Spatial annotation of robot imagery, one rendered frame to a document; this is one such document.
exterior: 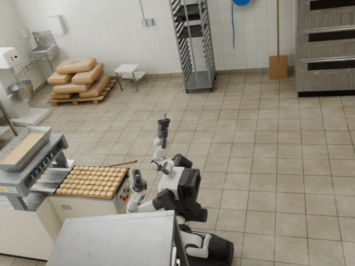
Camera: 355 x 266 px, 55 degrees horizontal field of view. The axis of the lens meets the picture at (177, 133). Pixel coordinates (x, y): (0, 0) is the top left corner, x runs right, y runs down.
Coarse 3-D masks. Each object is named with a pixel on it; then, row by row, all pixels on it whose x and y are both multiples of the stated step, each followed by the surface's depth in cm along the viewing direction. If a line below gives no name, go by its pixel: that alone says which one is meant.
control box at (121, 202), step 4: (128, 180) 315; (124, 184) 310; (120, 188) 306; (124, 188) 307; (128, 188) 315; (120, 192) 302; (124, 192) 307; (128, 192) 315; (124, 196) 307; (128, 196) 315; (120, 200) 301; (124, 200) 307; (120, 204) 301; (124, 204) 308
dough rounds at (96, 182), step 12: (84, 168) 327; (96, 168) 323; (108, 168) 320; (120, 168) 320; (72, 180) 314; (84, 180) 312; (96, 180) 311; (108, 180) 308; (120, 180) 305; (60, 192) 306; (72, 192) 301; (84, 192) 298; (96, 192) 295; (108, 192) 292
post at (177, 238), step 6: (174, 216) 138; (174, 234) 144; (180, 234) 147; (174, 240) 146; (180, 240) 146; (180, 246) 148; (180, 252) 151; (180, 258) 153; (186, 258) 156; (186, 264) 155
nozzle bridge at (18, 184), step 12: (48, 144) 326; (60, 144) 340; (36, 156) 312; (48, 156) 329; (60, 156) 353; (24, 168) 299; (36, 168) 314; (0, 180) 290; (12, 180) 287; (24, 180) 300; (36, 180) 307; (0, 192) 297; (12, 192) 292; (24, 192) 289; (12, 204) 303; (24, 204) 303
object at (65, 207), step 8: (64, 176) 336; (56, 200) 315; (64, 200) 311; (72, 200) 308; (80, 200) 305; (88, 200) 302; (96, 200) 299; (104, 200) 297; (128, 200) 322; (56, 208) 323; (64, 208) 319; (72, 208) 316; (80, 208) 313; (88, 208) 309; (96, 208) 306; (104, 208) 303; (112, 208) 300; (120, 208) 307; (64, 216) 327; (72, 216) 324; (80, 216) 320; (88, 216) 317
